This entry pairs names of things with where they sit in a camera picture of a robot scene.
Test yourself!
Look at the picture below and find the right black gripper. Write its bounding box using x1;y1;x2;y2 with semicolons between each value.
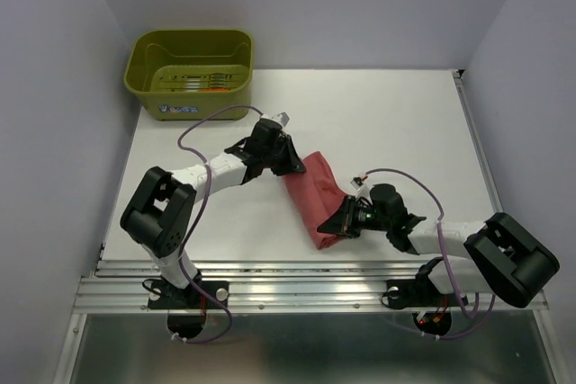
316;195;390;238

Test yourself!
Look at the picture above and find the red t shirt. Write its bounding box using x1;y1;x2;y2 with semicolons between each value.
283;151;347;250

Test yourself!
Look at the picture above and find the olive green plastic bin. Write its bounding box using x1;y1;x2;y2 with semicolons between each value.
123;29;254;121

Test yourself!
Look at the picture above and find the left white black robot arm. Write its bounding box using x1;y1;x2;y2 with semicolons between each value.
120;112;306;307

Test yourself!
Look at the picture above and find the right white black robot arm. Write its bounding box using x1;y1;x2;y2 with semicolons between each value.
317;183;560;309

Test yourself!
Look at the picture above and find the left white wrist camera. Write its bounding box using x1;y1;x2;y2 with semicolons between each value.
269;112;290;129

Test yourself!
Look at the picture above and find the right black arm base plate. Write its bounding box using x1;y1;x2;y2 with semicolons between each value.
380;279;459;310

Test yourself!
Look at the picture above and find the aluminium front rail frame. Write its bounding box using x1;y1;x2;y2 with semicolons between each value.
55;70;559;383

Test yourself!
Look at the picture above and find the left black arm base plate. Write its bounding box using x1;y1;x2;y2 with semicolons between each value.
141;278;230;310

